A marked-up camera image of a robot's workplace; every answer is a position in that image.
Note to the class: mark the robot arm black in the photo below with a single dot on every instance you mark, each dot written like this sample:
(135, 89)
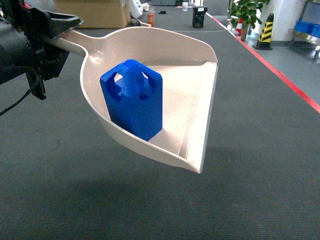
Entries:
(7, 40)

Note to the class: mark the large open cardboard box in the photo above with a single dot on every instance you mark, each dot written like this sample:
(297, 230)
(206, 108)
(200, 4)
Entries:
(97, 14)

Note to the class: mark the red white traffic cone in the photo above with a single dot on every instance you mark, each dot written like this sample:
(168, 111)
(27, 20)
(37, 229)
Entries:
(239, 26)

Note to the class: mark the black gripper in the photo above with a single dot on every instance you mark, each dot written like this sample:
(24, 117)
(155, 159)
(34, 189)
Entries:
(36, 22)

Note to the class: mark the orange can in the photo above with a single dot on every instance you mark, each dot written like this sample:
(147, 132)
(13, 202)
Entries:
(150, 19)

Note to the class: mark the metal shelf rack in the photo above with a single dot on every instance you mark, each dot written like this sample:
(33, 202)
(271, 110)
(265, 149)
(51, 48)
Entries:
(310, 13)

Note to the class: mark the green potted plant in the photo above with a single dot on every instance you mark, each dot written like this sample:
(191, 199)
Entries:
(247, 10)

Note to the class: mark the wooden handled brush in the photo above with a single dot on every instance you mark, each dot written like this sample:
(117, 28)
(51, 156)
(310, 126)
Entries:
(142, 24)

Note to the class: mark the white paper cup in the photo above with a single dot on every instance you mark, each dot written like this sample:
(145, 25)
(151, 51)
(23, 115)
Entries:
(185, 6)

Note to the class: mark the grey office chair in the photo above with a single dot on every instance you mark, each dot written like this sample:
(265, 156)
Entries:
(217, 7)

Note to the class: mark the blue plastic part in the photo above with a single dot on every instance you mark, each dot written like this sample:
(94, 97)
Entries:
(133, 94)

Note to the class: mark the black box on table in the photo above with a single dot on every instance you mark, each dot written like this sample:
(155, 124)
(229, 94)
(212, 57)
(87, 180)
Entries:
(198, 16)

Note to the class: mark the yellow black striped bollard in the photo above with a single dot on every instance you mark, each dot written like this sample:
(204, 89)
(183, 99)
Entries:
(265, 38)

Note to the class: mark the beige plastic dustpan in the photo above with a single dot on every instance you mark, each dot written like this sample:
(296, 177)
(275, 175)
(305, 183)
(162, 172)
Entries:
(188, 67)

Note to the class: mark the blue bin on far shelf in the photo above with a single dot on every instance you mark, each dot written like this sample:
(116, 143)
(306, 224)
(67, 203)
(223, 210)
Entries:
(312, 29)

